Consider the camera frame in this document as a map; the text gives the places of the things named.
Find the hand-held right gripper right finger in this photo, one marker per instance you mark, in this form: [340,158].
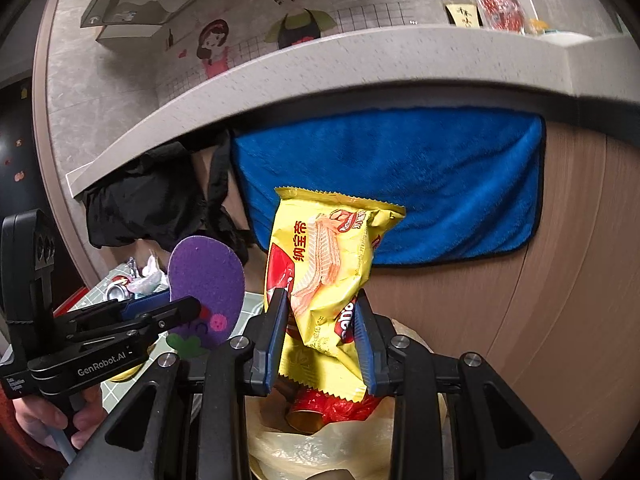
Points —
[364,345]

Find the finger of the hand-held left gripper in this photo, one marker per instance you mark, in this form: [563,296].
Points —
[170,314]
[145,304]

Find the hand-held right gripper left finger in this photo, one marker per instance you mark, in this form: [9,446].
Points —
[277,335]

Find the clear plastic wrap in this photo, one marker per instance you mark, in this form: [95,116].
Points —
[147,277]

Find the crushed drink can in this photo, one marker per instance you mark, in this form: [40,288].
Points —
[117,289]

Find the purple felt eggplant piece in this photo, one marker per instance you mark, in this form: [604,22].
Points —
[207,280]

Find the yellow wafer snack packet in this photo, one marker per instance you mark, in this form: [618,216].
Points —
[320,260]

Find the person's left hand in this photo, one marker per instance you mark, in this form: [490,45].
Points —
[37,420]

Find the green grid mat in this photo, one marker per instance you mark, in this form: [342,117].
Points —
[252,305]

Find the red crumpled wrapper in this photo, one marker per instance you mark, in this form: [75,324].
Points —
[340,407]

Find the black plastic bag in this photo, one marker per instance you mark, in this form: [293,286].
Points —
[145,195]

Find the blue microfibre towel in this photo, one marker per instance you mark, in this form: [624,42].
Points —
[400,180]

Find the clear sauce bottle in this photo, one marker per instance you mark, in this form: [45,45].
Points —
[462,10]

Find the white bowl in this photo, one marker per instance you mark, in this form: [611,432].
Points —
[562,37]

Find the cartoon girl wall sticker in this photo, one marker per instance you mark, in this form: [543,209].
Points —
[215,47]

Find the cartoon boy wall sticker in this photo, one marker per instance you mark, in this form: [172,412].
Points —
[298,17]

